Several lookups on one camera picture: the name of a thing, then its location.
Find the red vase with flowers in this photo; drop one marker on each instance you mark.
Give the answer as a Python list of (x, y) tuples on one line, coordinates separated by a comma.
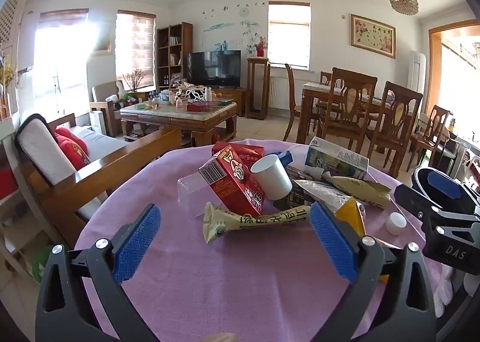
[(259, 48)]

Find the purple tablecloth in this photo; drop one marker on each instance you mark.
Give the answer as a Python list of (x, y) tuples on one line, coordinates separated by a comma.
[(232, 282)]

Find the black barcode packet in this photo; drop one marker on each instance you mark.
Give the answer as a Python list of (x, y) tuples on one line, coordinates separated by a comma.
[(296, 192)]

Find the tall wooden plant stand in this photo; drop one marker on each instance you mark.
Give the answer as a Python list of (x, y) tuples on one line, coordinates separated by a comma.
[(258, 87)]

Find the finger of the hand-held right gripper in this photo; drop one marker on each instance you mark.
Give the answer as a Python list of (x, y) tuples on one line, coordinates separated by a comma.
[(444, 181), (416, 201)]

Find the wooden television stand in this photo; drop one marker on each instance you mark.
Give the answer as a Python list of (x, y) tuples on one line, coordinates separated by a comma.
[(236, 100)]

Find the white standing air conditioner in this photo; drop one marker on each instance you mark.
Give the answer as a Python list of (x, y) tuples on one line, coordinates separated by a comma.
[(417, 72)]

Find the framed flower picture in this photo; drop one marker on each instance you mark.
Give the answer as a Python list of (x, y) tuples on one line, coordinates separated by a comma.
[(373, 35)]

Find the wooden dining table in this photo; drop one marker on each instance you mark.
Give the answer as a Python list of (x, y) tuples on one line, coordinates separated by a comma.
[(311, 96)]

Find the bare branch plant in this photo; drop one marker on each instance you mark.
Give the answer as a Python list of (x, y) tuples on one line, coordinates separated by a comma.
[(134, 79)]

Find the white bottle cap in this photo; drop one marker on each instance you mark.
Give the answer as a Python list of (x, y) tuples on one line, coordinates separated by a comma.
[(396, 223)]

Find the yellow wrapper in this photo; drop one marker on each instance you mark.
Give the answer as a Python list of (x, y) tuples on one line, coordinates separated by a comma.
[(352, 216)]

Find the striped window blind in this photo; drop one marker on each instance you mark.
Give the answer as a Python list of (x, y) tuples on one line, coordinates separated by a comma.
[(135, 48)]

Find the blue small wrapper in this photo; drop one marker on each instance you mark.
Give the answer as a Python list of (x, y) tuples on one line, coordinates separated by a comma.
[(283, 157)]

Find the wooden bookshelf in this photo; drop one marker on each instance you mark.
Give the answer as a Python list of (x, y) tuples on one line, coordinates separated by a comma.
[(174, 53)]

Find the flat screen television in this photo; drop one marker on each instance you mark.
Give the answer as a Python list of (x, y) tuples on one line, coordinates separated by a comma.
[(213, 69)]

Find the clear plastic tray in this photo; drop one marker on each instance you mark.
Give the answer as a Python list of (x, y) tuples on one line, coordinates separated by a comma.
[(191, 194)]

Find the white cup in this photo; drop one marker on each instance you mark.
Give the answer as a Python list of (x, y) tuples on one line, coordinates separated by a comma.
[(272, 177)]

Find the beige snack wrapper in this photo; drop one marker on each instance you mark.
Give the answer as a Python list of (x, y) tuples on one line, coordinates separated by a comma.
[(360, 188)]

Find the blue and white carton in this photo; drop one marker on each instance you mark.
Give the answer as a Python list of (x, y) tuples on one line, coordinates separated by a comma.
[(333, 158)]

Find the wooden coffee table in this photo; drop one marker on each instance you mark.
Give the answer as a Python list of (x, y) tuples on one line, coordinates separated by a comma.
[(176, 117)]

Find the white wall radiator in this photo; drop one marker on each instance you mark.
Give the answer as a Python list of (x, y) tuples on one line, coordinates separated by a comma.
[(279, 93)]

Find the person's right hand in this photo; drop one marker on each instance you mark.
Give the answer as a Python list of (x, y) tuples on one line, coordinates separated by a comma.
[(447, 285)]

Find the red drink carton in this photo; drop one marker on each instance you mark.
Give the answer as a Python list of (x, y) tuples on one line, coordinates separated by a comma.
[(230, 184), (243, 151)]

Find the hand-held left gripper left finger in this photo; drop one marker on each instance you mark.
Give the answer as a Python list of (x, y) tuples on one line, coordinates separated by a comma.
[(137, 242)]

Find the red cushion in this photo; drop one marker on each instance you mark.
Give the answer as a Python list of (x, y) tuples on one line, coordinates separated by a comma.
[(75, 149)]

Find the cream printed wrapper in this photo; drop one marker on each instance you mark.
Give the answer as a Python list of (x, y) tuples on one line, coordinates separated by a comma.
[(258, 223)]

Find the grey wooden armchair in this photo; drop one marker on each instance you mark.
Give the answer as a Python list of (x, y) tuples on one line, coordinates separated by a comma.
[(103, 96)]

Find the wooden dining chair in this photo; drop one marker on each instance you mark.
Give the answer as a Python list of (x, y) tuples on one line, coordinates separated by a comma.
[(397, 121), (325, 78), (290, 94), (348, 109), (431, 128)]

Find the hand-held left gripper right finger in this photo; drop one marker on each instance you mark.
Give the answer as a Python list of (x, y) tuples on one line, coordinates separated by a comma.
[(332, 241)]

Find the black armchair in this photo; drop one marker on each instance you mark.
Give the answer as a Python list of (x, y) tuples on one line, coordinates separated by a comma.
[(446, 151)]

